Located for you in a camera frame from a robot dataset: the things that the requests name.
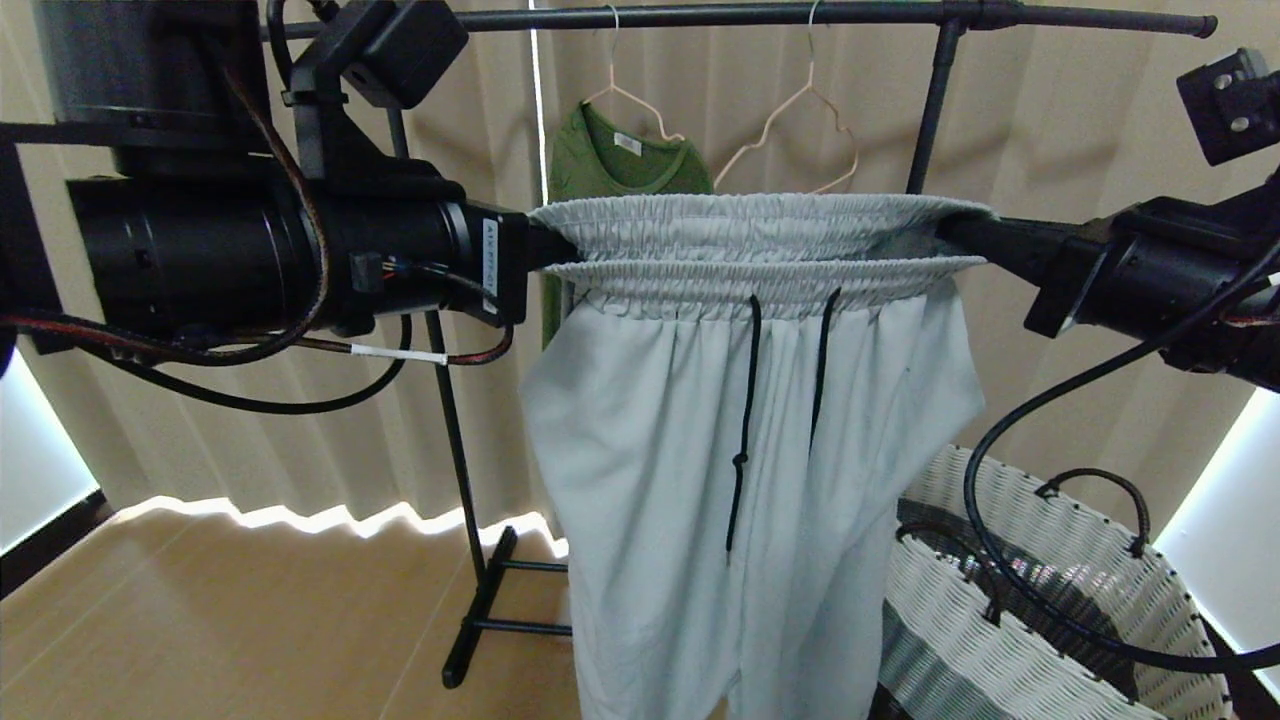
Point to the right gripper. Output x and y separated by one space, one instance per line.
1170 280

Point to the pink clothes hanger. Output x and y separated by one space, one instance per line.
612 75
810 75

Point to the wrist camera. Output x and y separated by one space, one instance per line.
1235 105
410 45

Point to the beige curtain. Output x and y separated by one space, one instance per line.
1050 120

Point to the white laundry basket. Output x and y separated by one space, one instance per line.
960 650

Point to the black clothes rack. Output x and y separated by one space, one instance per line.
750 14

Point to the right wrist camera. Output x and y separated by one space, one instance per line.
1235 105

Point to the pale blue-grey garment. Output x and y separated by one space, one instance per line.
680 450

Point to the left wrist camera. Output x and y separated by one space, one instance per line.
410 45

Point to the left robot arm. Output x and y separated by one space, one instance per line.
150 60

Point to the green printed T-shirt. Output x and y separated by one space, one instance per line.
600 160

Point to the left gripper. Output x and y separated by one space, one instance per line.
220 250

